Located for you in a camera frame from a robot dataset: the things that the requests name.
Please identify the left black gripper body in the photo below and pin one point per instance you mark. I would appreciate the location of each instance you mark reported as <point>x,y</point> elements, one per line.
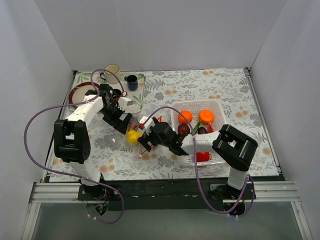
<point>124,124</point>

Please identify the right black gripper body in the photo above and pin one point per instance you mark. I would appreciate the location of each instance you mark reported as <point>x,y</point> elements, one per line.
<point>149,138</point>

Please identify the fake yellow lemon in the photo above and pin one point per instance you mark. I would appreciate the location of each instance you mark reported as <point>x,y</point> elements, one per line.
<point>132,137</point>

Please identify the clear zip top bag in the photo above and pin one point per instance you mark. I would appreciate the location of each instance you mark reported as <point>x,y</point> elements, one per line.
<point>138,149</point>

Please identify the fake dark beet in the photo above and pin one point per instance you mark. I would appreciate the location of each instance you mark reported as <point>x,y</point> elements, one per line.
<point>184,129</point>

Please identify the fake whole orange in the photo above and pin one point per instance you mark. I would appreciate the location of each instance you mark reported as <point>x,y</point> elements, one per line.
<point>185,117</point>

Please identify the fake green chili pepper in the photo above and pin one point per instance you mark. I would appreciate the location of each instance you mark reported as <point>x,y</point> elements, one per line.
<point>195,129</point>

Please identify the fake purple eggplant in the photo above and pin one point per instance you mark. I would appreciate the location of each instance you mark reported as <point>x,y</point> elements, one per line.
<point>202,130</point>

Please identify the white plastic basket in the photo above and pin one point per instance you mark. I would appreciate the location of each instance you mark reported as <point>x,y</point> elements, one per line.
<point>195,107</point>

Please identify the fake orange half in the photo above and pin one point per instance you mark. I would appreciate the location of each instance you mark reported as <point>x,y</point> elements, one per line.
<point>206,116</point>

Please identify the fake red apple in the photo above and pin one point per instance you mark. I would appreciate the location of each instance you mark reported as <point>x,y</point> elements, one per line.
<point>203,156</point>

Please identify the fake watermelon slice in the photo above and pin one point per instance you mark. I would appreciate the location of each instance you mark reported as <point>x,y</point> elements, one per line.
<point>210,128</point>

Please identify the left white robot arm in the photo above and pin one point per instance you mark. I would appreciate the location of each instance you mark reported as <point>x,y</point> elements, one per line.
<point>71,137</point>

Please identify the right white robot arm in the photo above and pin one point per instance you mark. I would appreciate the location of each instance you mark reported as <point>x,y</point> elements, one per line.
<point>233,146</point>

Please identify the orange patterned cup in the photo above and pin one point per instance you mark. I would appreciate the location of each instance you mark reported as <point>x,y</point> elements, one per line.
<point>117,93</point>

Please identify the floral table mat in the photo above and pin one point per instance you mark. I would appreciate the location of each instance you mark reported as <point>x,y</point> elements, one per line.
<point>157,91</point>

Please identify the dark blue cup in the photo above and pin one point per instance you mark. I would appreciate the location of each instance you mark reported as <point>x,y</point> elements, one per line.
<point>132,82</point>

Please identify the red rimmed plate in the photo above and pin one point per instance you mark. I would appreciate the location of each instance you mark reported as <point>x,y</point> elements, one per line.
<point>77,94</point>

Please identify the cream enamel mug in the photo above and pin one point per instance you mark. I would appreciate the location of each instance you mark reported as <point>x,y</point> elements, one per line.
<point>111,74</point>

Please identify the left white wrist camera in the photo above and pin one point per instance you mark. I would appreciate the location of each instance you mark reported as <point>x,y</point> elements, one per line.
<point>124,102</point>

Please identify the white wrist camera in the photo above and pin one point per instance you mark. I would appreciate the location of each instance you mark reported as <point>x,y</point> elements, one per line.
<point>145,124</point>
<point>124,102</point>

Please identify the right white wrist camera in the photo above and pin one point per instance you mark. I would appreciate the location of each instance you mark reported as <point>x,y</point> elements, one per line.
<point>145,124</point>

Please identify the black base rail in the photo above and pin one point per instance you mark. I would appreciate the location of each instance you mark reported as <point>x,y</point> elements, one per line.
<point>167,194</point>

